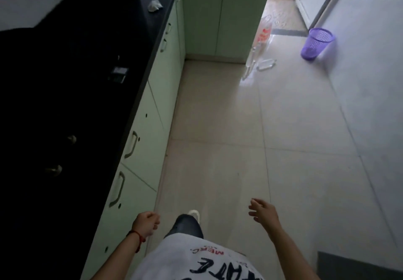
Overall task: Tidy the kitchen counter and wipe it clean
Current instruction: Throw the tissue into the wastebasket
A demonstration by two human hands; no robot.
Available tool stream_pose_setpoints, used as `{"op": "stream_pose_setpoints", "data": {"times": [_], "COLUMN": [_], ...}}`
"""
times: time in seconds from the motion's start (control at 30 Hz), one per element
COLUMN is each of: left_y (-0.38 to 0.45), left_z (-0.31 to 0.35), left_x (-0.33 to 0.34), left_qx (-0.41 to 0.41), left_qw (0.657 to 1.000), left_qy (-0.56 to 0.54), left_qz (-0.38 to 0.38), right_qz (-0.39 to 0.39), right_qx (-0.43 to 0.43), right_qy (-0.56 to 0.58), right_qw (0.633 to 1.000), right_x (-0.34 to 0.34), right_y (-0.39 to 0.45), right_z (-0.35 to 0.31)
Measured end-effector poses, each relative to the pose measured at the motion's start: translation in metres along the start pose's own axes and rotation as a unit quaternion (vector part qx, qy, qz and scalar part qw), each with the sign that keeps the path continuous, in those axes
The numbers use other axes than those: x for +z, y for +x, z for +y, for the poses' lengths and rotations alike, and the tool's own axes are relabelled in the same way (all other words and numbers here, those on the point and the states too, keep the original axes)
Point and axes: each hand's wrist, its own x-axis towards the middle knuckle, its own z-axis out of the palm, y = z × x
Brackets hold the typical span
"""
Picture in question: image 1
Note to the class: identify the person's left hand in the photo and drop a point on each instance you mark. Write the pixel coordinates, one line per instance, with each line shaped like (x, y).
(144, 223)

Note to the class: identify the person's right hand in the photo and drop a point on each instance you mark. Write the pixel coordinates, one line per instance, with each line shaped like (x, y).
(266, 215)

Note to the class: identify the person's right fingers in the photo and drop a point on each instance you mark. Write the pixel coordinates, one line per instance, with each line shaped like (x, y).
(255, 209)

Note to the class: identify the person's left fingers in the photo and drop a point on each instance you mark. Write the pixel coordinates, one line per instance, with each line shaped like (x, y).
(155, 221)

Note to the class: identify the person's right forearm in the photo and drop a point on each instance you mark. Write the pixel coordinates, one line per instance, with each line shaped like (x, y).
(291, 257)

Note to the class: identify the dark jeans leg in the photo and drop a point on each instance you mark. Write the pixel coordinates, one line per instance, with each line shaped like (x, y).
(185, 225)

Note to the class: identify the white shoe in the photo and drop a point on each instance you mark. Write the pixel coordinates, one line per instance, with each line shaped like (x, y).
(194, 215)

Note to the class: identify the white printed t-shirt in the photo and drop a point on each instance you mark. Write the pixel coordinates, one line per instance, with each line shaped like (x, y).
(189, 261)

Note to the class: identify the long light green cabinet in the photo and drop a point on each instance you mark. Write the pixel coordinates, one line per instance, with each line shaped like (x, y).
(148, 131)

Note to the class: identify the stove knob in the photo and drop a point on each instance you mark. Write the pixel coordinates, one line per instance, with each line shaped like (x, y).
(54, 170)
(72, 139)

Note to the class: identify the dark grey floor mat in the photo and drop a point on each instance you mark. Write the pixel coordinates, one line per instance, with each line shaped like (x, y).
(352, 268)

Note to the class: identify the clear plastic bottle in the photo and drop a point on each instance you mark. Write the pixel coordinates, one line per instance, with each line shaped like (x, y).
(266, 64)
(251, 57)

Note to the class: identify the small dark box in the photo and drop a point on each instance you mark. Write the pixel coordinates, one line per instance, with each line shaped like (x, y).
(119, 73)

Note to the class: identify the purple mesh wastebasket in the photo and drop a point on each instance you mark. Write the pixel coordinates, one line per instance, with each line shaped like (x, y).
(314, 45)

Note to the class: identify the clear plastic bag red print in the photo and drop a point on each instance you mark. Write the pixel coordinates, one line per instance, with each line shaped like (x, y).
(264, 32)

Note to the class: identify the two-door light green cabinet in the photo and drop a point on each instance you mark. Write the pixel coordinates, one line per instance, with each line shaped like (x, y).
(220, 21)

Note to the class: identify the crumpled white tissue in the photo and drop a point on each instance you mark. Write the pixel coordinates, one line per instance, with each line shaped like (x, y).
(155, 6)

